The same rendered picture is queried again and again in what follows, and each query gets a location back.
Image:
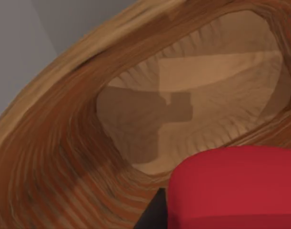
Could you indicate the red cylindrical object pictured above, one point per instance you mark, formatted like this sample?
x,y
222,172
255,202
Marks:
x,y
233,190

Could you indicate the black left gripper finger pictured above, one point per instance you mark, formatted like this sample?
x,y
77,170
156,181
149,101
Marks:
x,y
156,212

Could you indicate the brown woven basket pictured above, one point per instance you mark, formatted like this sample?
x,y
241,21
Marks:
x,y
64,143

